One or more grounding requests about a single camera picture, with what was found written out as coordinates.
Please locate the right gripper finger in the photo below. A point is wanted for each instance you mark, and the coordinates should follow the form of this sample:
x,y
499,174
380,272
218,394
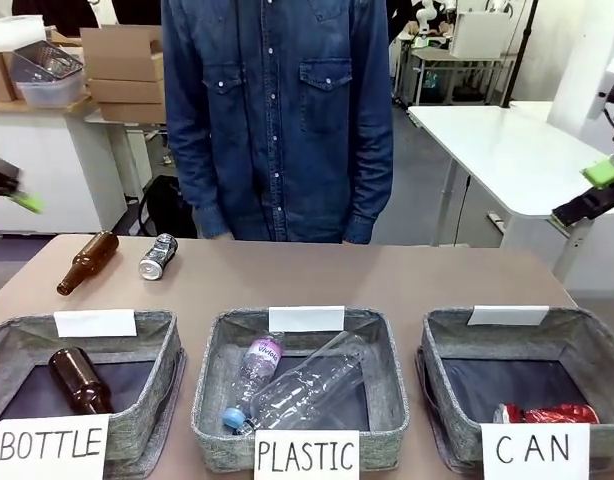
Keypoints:
x,y
607,172
587,207

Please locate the brown glass bottle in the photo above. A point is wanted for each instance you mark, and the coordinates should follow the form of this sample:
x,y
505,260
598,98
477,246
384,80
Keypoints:
x,y
89,260
79,380

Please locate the crushed silver can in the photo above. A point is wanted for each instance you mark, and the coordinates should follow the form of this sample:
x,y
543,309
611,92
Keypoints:
x,y
158,257

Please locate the crushed red can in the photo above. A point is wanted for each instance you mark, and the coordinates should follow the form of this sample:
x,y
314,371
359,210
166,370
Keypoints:
x,y
552,415

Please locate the small plastic bottle blue cap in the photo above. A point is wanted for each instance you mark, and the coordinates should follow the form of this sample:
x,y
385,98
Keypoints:
x,y
254,372

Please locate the large clear plastic bottle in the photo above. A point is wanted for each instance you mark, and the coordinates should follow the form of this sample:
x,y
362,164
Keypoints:
x,y
312,385

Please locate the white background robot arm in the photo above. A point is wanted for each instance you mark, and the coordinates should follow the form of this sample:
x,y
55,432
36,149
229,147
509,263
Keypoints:
x,y
429,20

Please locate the grey basket with bottle label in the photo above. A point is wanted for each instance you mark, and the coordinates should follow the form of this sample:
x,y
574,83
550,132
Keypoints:
x,y
152,390

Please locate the grey basket with can label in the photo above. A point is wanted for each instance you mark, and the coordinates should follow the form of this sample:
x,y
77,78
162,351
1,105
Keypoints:
x,y
432,370

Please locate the white paper label CAN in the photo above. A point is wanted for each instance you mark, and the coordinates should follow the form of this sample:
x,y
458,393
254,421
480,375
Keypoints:
x,y
534,450

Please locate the grey basket with plastic label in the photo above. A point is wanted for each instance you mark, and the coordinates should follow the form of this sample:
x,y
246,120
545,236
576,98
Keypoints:
x,y
212,390

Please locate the wooden top shelf unit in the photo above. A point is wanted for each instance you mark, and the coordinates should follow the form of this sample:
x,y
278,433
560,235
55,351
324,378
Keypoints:
x,y
37,150

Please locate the white side table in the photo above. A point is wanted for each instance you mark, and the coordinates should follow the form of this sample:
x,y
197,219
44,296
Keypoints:
x,y
497,145

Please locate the clear plastic container stack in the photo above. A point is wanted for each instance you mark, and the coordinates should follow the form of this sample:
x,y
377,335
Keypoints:
x,y
49,80

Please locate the blank white card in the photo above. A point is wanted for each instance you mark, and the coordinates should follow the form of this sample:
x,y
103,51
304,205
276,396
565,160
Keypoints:
x,y
507,315
94,323
307,319

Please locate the flat cardboard box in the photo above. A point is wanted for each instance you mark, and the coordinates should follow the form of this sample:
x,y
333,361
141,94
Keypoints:
x,y
134,111
129,91

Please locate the black backpack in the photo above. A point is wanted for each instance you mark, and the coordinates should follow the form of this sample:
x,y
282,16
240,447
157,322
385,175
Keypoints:
x,y
162,210

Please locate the black tripod pole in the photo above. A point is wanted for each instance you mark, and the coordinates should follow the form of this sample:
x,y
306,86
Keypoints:
x,y
519,45

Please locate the white foam block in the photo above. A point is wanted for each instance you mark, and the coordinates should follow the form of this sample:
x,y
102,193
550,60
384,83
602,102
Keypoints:
x,y
14,31

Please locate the open cardboard box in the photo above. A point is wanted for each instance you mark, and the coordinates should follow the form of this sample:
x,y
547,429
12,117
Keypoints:
x,y
122,52

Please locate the white box in background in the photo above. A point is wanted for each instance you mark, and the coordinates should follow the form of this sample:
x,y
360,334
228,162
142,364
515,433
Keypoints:
x,y
479,35

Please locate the background metal workbench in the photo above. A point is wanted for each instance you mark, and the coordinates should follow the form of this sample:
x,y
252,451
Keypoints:
x,y
452,65

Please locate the white paper label BOTTLE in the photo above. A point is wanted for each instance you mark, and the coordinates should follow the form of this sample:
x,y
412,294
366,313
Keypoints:
x,y
52,445

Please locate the person in denim shirt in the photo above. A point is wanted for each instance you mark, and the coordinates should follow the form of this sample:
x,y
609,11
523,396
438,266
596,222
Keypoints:
x,y
277,125

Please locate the white paper label PLASTIC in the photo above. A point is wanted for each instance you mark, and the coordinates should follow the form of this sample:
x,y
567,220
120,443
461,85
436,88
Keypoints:
x,y
307,455

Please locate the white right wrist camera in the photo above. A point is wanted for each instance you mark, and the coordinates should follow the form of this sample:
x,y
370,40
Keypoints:
x,y
609,97

